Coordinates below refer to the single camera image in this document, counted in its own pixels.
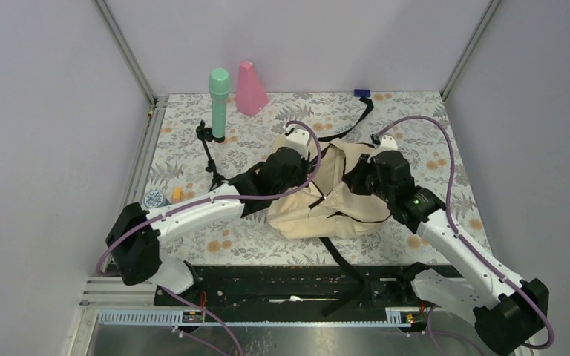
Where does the small blue block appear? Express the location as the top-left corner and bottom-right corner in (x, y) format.
(353, 89), (371, 98)

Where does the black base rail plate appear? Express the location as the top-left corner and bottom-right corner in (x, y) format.
(182, 265), (429, 323)

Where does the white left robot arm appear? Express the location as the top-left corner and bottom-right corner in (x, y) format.
(97, 120), (321, 305)

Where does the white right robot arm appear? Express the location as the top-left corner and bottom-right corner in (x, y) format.
(346, 136), (553, 355)

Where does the beige canvas backpack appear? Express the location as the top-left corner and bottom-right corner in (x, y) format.
(226, 96), (394, 318)

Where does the black mini tripod stand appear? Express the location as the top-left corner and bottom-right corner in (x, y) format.
(195, 120), (229, 191)

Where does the pink plastic cone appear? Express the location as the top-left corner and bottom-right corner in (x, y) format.
(235, 60), (269, 116)

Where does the mint green microphone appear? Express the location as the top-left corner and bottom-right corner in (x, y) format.
(208, 67), (231, 143)

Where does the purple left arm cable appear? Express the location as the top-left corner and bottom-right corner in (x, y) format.
(95, 120), (323, 356)

